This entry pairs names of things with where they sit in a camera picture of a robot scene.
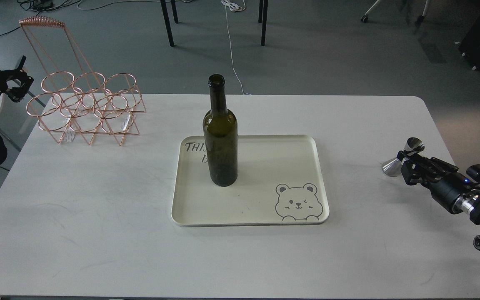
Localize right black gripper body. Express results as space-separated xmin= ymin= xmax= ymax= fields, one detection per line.
xmin=421 ymin=167 xmax=480 ymax=214

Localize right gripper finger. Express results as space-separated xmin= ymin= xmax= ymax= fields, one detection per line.
xmin=401 ymin=160 xmax=432 ymax=186
xmin=405 ymin=153 xmax=459 ymax=173

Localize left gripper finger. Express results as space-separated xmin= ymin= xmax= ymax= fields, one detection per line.
xmin=2 ymin=55 xmax=34 ymax=84
xmin=6 ymin=81 xmax=32 ymax=103

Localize silver steel jigger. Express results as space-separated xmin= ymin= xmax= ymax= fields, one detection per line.
xmin=382 ymin=137 xmax=425 ymax=177

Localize dark green wine bottle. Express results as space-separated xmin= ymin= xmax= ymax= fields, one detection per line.
xmin=202 ymin=74 xmax=238 ymax=187

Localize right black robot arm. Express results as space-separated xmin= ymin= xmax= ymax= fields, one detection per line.
xmin=396 ymin=151 xmax=480 ymax=251

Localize cream bear serving tray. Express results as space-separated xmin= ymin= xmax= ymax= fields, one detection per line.
xmin=171 ymin=135 xmax=330 ymax=227

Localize black table legs left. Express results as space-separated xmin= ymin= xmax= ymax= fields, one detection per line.
xmin=159 ymin=0 xmax=179 ymax=47

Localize black table legs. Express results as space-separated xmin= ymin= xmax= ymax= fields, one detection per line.
xmin=159 ymin=0 xmax=179 ymax=47
xmin=258 ymin=0 xmax=269 ymax=46

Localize black table legs right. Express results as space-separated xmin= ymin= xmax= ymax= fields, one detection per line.
xmin=258 ymin=0 xmax=269 ymax=46

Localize copper wire bottle rack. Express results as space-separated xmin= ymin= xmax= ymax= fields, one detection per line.
xmin=19 ymin=16 xmax=147 ymax=145

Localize black floor cables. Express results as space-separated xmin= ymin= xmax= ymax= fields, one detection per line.
xmin=0 ymin=0 xmax=161 ymax=43

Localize white floor cable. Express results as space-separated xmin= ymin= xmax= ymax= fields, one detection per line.
xmin=221 ymin=0 xmax=252 ymax=95

